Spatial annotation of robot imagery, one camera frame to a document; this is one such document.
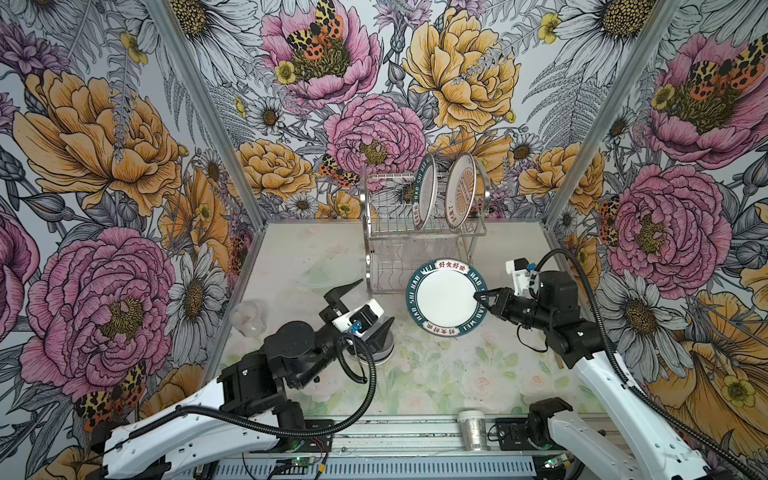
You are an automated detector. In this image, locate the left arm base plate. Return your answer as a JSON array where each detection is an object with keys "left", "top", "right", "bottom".
[{"left": 286, "top": 419, "right": 335, "bottom": 454}]

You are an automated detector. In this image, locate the clear plastic cup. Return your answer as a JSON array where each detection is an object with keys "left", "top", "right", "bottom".
[{"left": 230, "top": 300, "right": 267, "bottom": 338}]

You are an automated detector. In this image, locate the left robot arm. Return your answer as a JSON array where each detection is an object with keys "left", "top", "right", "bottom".
[{"left": 89, "top": 282, "right": 394, "bottom": 479}]

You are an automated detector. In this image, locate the pink patterned white plate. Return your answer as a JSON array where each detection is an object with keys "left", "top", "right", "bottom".
[{"left": 445, "top": 153, "right": 477, "bottom": 229}]

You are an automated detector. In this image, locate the dark rimmed white plate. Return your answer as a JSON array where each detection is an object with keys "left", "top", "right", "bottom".
[{"left": 412, "top": 153, "right": 438, "bottom": 230}]

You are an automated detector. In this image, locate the lavender bowl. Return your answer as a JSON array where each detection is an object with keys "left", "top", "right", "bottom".
[{"left": 363, "top": 332, "right": 394, "bottom": 365}]

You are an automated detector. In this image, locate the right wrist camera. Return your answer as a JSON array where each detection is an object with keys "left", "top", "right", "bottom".
[{"left": 505, "top": 258, "right": 537, "bottom": 298}]

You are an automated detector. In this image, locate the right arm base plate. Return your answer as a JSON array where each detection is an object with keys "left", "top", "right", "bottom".
[{"left": 489, "top": 416, "right": 555, "bottom": 451}]

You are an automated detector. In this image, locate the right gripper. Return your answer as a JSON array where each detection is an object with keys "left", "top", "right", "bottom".
[{"left": 472, "top": 286, "right": 554, "bottom": 332}]

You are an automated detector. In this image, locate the green rimmed white plate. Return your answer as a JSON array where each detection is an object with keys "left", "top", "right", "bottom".
[{"left": 405, "top": 258, "right": 487, "bottom": 338}]

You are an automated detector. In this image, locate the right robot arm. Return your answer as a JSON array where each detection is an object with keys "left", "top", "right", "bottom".
[{"left": 474, "top": 270, "right": 715, "bottom": 479}]

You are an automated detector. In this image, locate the aluminium front rail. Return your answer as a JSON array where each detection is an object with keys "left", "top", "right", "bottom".
[{"left": 157, "top": 415, "right": 667, "bottom": 460}]

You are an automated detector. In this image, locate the green circuit board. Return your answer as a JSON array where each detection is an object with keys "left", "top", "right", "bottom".
[{"left": 275, "top": 456, "right": 327, "bottom": 470}]

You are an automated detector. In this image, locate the chrome two-tier dish rack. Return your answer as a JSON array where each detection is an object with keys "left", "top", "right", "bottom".
[{"left": 360, "top": 171, "right": 490, "bottom": 296}]

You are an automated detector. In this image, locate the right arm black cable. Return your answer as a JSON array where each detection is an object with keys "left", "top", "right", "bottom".
[{"left": 533, "top": 248, "right": 763, "bottom": 480}]

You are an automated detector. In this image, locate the white cylinder on rail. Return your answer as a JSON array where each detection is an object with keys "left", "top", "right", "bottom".
[{"left": 457, "top": 410, "right": 487, "bottom": 451}]

